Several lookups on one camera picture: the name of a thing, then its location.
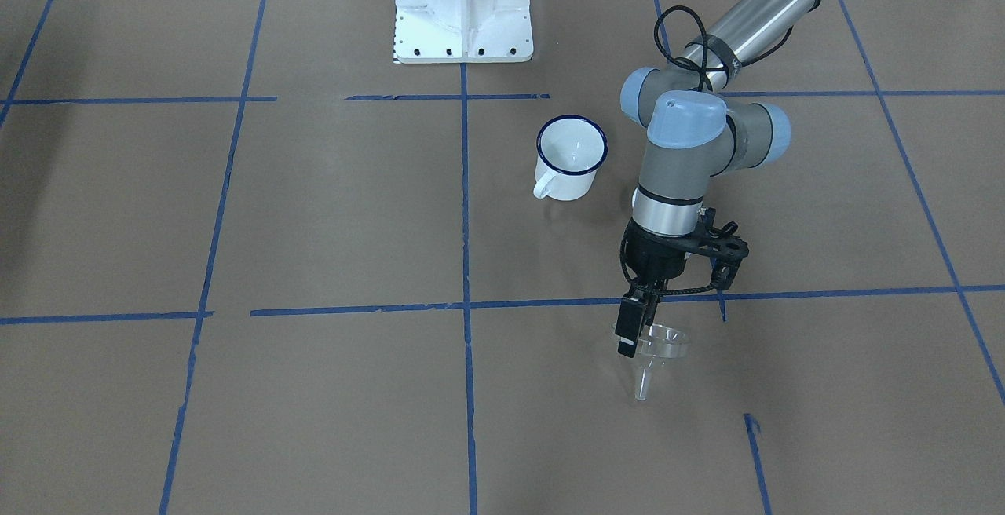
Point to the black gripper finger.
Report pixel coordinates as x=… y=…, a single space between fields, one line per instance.
x=652 y=298
x=630 y=320

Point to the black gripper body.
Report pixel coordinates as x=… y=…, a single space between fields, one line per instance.
x=656 y=258

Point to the white enamel cup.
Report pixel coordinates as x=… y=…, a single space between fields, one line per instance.
x=570 y=150

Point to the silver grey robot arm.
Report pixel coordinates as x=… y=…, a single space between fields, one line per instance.
x=694 y=135

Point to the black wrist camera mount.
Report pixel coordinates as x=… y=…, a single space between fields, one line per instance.
x=721 y=244

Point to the white column pedestal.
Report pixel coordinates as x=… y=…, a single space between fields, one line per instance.
x=456 y=31

